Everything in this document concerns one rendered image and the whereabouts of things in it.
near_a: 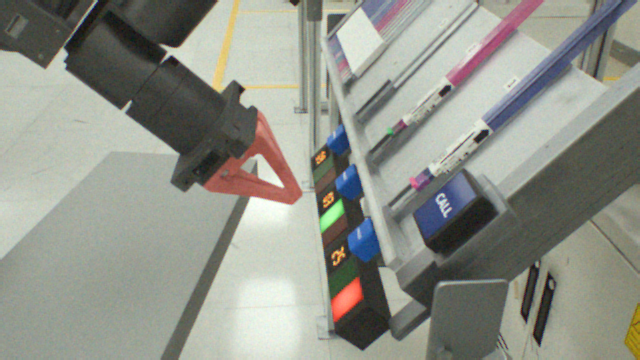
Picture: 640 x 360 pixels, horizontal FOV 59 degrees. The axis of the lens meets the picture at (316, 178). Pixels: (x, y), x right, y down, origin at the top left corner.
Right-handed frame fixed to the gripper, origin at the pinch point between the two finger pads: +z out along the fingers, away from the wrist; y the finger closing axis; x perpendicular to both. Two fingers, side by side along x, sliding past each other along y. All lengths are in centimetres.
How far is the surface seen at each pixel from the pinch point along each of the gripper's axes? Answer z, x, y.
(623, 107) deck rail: 8.3, -22.4, -9.0
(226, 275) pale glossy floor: 38, 66, 86
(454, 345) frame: 11.4, -3.9, -13.3
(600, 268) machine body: 42.7, -12.2, 14.0
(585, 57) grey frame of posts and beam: 48, -35, 63
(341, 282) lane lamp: 10.1, 4.1, 0.2
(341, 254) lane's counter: 10.1, 3.5, 4.0
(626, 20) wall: 181, -102, 280
